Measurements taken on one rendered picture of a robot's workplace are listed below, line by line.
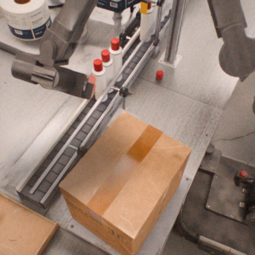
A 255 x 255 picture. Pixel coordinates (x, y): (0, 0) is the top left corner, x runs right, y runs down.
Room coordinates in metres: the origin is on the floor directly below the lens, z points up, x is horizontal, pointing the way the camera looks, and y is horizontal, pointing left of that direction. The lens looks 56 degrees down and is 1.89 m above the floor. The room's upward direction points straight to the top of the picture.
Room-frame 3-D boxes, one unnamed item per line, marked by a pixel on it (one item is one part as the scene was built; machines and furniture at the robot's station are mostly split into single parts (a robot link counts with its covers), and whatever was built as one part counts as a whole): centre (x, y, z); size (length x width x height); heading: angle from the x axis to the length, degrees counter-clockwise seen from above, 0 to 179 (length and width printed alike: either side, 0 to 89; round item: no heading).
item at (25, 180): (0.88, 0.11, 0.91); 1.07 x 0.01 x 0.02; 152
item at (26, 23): (1.26, 0.46, 0.95); 0.20 x 0.20 x 0.14
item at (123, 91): (0.79, 0.03, 0.91); 0.07 x 0.03 x 0.16; 62
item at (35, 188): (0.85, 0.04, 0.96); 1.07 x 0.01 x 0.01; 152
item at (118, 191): (0.38, -0.01, 0.99); 0.30 x 0.24 x 0.27; 145
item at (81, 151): (0.53, 0.17, 0.91); 0.07 x 0.03 x 0.16; 62
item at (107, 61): (0.86, 0.07, 0.98); 0.05 x 0.05 x 0.20
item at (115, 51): (0.93, 0.04, 0.98); 0.05 x 0.05 x 0.20
